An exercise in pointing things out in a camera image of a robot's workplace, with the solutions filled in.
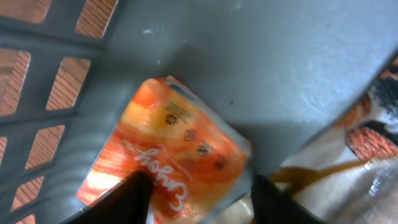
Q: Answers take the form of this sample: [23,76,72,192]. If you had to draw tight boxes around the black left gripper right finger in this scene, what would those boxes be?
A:
[251,175,324,224]

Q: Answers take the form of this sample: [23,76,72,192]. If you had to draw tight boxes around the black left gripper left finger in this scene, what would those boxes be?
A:
[68,172,154,224]

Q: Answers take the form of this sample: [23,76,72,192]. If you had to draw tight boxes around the orange tissue pack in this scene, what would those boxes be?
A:
[76,77,251,223]

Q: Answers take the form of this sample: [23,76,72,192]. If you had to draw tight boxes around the brown bread bag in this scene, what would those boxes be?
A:
[215,60,397,223]

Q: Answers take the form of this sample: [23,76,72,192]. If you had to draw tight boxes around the grey plastic mesh basket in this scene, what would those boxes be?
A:
[1,0,397,223]

